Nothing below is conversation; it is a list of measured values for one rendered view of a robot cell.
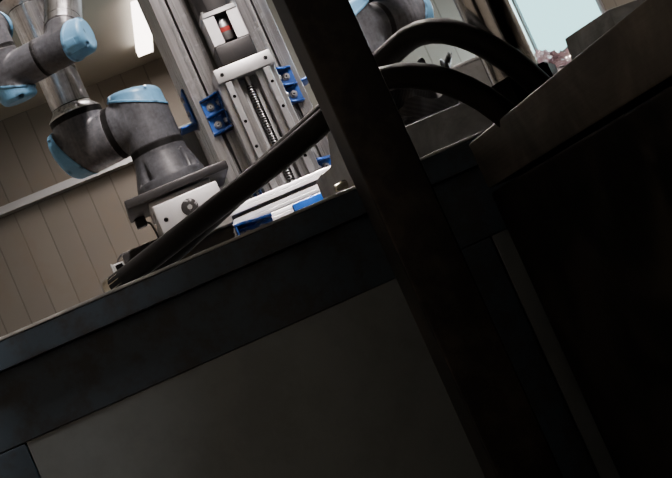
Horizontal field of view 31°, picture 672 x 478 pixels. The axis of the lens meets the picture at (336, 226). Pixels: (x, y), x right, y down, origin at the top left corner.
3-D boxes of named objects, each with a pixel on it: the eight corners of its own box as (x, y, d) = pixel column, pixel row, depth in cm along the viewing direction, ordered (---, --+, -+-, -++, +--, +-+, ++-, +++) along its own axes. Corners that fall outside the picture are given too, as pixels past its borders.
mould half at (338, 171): (336, 227, 215) (305, 158, 216) (465, 171, 219) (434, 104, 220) (380, 183, 166) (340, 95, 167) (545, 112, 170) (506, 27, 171)
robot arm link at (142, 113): (171, 132, 248) (145, 73, 249) (115, 159, 251) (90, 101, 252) (189, 135, 260) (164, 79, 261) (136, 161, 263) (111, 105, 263)
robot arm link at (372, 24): (331, 77, 265) (306, 22, 266) (376, 64, 273) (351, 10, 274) (360, 55, 256) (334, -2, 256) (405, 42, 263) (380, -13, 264)
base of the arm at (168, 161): (142, 207, 261) (124, 165, 262) (206, 180, 263) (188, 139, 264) (140, 196, 246) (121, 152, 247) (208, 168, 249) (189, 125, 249)
